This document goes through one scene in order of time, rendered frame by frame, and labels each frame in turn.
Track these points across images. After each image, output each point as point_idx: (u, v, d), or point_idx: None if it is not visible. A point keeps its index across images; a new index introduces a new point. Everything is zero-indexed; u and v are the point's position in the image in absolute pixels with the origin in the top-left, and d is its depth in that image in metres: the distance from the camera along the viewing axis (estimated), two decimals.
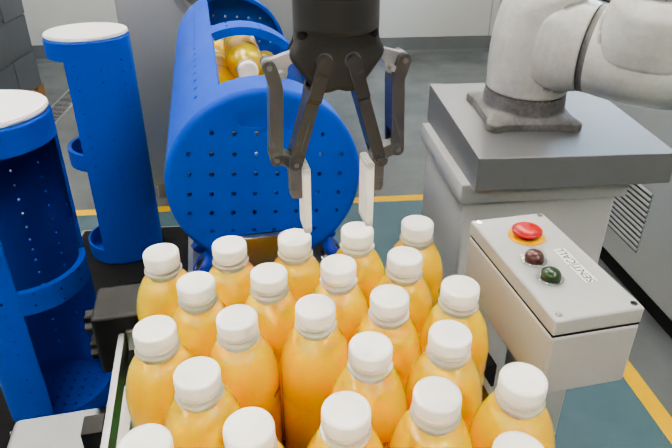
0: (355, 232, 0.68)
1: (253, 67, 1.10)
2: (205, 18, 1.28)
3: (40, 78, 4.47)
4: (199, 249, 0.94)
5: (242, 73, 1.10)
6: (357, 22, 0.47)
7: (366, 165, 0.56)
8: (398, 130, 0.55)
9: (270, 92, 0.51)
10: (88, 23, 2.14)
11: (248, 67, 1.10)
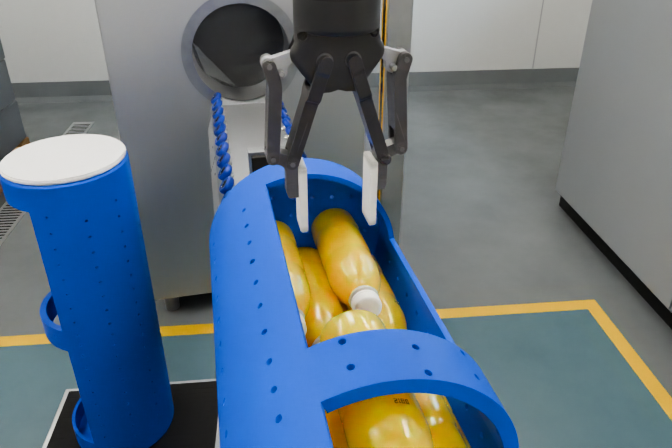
0: None
1: None
2: (282, 284, 0.62)
3: (24, 132, 3.82)
4: None
5: None
6: (357, 22, 0.47)
7: (369, 164, 0.56)
8: (401, 129, 0.55)
9: (269, 91, 0.51)
10: (69, 136, 1.49)
11: None
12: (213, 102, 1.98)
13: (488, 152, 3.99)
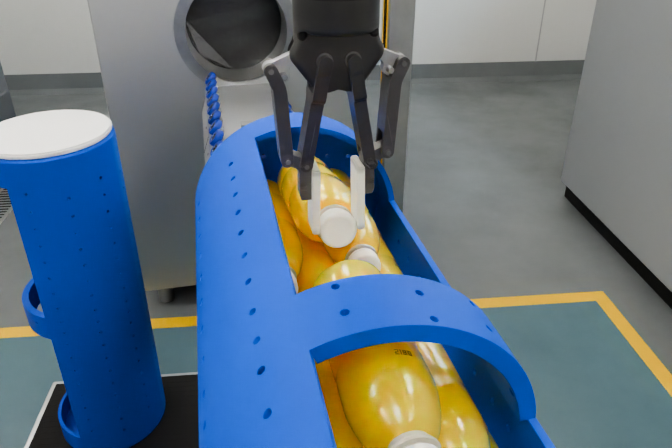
0: (335, 236, 0.59)
1: None
2: (269, 232, 0.56)
3: None
4: None
5: None
6: (357, 22, 0.47)
7: (356, 168, 0.56)
8: (390, 133, 0.55)
9: (274, 95, 0.51)
10: (52, 111, 1.40)
11: None
12: (207, 82, 1.89)
13: (491, 144, 3.91)
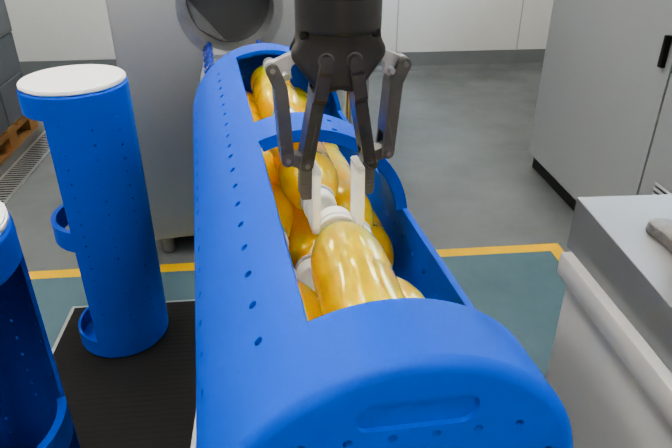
0: None
1: (329, 201, 0.67)
2: (240, 100, 0.85)
3: None
4: None
5: None
6: (359, 22, 0.47)
7: (356, 169, 0.56)
8: (390, 134, 0.55)
9: (275, 94, 0.51)
10: (76, 65, 1.71)
11: (321, 201, 0.67)
12: (204, 50, 2.19)
13: (469, 122, 4.21)
